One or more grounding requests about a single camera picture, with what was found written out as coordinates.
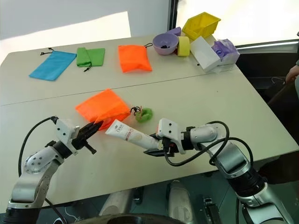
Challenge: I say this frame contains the green drawstring pouch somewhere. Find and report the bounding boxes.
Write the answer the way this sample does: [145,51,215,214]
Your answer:
[76,47,106,72]

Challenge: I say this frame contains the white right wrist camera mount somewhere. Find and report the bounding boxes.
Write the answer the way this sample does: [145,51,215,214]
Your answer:
[156,118,188,155]

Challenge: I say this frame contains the yellow plastic storage bin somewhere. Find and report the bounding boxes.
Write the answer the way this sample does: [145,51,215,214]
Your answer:
[181,12,222,41]

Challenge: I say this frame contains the filled orange drawstring pouch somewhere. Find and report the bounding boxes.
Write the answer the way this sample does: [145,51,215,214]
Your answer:
[117,42,153,74]

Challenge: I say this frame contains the green fluffy scrunchie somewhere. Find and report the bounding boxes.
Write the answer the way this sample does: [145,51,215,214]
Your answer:
[135,106,154,123]

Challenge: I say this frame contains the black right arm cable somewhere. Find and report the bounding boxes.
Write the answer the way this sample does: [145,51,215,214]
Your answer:
[164,120,254,168]

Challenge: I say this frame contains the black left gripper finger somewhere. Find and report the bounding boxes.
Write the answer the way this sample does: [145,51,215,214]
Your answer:
[84,121,105,138]
[79,120,103,134]

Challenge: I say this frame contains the bystander bare hand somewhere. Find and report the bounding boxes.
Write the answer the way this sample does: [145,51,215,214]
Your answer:
[285,66,299,82]

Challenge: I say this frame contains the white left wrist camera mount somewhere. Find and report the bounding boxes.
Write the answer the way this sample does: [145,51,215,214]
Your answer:
[55,119,81,143]

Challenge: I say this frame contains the bystander brown trouser leg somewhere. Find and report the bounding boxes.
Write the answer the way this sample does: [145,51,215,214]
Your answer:
[267,80,299,140]

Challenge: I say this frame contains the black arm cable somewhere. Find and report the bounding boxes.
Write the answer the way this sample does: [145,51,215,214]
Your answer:
[164,120,254,168]
[18,116,58,164]

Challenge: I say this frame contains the orange drawstring pouch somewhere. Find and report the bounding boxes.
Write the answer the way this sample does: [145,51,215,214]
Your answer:
[75,88,132,131]
[117,42,153,74]

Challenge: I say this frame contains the yellow tape roll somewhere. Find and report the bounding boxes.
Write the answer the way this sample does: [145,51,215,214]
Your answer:
[176,36,191,57]

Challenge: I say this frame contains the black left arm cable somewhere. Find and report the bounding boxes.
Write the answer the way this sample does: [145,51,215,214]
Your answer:
[18,116,58,164]

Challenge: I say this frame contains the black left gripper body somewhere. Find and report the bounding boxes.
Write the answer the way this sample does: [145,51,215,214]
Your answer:
[71,130,98,155]

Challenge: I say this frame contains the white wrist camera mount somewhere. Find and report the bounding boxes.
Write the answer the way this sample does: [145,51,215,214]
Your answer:
[55,119,81,143]
[156,118,188,155]

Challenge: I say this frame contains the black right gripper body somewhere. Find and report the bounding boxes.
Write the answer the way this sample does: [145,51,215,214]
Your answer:
[160,137,176,157]

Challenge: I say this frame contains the white cardboard box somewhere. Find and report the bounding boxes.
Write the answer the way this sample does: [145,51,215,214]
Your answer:
[190,37,236,72]

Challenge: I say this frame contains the black bracket under table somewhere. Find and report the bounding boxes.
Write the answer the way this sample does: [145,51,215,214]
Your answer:
[202,196,221,224]

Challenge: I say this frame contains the purple plastic bag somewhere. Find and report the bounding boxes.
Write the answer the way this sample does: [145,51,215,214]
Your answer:
[211,38,241,62]

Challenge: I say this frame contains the blue drawstring pouch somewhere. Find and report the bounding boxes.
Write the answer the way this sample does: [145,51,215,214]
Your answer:
[28,48,78,82]

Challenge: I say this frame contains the white cream tube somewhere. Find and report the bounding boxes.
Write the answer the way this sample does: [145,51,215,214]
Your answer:
[105,119,162,150]

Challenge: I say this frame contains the purple plastic bowl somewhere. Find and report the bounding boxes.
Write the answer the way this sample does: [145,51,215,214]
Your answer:
[166,26,183,38]
[152,33,180,56]

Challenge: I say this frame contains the black window frame post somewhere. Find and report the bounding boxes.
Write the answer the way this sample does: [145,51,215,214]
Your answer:
[169,0,178,31]

